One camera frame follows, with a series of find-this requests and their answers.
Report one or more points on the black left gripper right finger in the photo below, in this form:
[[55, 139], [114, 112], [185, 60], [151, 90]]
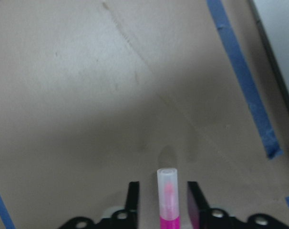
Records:
[[197, 205]]

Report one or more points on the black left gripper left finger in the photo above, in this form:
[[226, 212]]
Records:
[[131, 205]]

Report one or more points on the pink highlighter pen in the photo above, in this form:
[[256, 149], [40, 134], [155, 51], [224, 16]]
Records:
[[168, 196]]

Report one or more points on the silver closed laptop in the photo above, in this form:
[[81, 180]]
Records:
[[272, 19]]

